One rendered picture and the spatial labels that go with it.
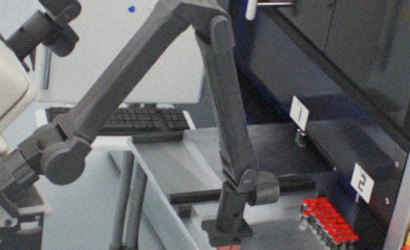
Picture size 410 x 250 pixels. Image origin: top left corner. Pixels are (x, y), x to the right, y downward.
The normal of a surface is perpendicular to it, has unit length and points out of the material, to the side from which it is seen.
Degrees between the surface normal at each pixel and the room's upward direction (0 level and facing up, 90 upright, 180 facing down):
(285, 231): 0
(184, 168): 0
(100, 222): 0
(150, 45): 89
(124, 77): 89
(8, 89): 90
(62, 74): 90
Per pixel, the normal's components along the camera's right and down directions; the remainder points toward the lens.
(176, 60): 0.29, 0.49
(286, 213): 0.17, -0.87
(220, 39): 0.47, 0.49
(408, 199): -0.90, 0.06
